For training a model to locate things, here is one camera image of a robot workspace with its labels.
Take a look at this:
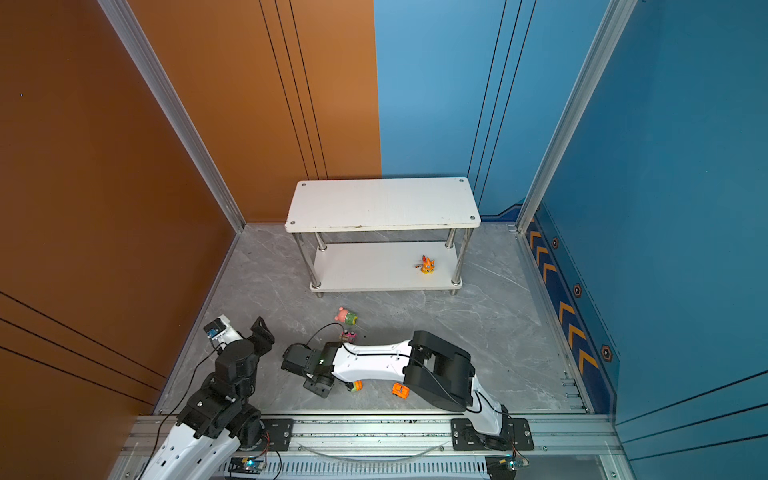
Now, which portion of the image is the pink green toy car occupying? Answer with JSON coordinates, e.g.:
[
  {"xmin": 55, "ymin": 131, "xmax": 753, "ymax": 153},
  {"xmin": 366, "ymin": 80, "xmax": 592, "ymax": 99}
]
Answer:
[{"xmin": 342, "ymin": 330, "xmax": 357, "ymax": 343}]

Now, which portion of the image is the white two-tier shelf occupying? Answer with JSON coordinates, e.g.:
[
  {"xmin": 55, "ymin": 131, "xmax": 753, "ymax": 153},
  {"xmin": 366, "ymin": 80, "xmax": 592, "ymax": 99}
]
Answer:
[{"xmin": 285, "ymin": 177, "xmax": 481, "ymax": 296}]

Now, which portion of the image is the right aluminium corner post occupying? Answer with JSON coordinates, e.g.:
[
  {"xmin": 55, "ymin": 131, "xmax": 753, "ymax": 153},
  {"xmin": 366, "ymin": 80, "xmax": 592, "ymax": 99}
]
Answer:
[{"xmin": 515, "ymin": 0, "xmax": 638, "ymax": 235}]

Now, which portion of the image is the orange dragon toy figure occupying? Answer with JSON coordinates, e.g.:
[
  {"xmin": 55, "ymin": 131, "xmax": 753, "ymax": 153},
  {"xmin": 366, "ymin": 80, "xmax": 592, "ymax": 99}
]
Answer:
[{"xmin": 416, "ymin": 255, "xmax": 436, "ymax": 274}]

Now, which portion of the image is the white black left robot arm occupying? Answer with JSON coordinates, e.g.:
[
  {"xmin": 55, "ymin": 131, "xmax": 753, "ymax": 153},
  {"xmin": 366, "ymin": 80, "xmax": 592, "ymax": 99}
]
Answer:
[{"xmin": 140, "ymin": 315, "xmax": 275, "ymax": 479}]

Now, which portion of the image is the left aluminium corner post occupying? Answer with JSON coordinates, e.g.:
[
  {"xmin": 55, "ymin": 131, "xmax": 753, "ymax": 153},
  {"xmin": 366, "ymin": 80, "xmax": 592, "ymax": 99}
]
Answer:
[{"xmin": 98, "ymin": 0, "xmax": 246, "ymax": 235}]

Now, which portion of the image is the green circuit board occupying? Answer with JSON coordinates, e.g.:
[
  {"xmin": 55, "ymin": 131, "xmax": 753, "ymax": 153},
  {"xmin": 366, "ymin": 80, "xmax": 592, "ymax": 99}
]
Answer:
[
  {"xmin": 485, "ymin": 454, "xmax": 530, "ymax": 480},
  {"xmin": 227, "ymin": 456, "xmax": 268, "ymax": 477}
]

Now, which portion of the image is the pink green toy figure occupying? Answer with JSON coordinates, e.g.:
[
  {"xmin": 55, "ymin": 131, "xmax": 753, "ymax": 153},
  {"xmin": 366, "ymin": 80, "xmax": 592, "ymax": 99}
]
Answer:
[{"xmin": 334, "ymin": 307, "xmax": 358, "ymax": 325}]

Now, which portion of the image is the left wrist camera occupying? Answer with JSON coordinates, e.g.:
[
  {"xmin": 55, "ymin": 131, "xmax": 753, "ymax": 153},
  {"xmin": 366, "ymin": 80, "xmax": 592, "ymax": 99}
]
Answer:
[{"xmin": 203, "ymin": 315, "xmax": 243, "ymax": 352}]

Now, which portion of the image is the aluminium corner post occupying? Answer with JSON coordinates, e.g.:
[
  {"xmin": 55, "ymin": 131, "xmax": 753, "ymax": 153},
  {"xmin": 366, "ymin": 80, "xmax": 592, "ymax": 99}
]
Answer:
[
  {"xmin": 515, "ymin": 0, "xmax": 638, "ymax": 235},
  {"xmin": 98, "ymin": 0, "xmax": 246, "ymax": 235}
]

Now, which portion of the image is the right green circuit board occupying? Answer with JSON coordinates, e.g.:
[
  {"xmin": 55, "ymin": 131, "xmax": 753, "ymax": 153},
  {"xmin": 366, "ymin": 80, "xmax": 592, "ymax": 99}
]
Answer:
[{"xmin": 485, "ymin": 454, "xmax": 530, "ymax": 480}]

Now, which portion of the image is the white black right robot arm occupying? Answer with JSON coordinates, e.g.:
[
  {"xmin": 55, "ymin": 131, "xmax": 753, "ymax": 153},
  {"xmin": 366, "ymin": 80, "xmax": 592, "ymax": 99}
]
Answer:
[{"xmin": 281, "ymin": 330, "xmax": 514, "ymax": 451}]

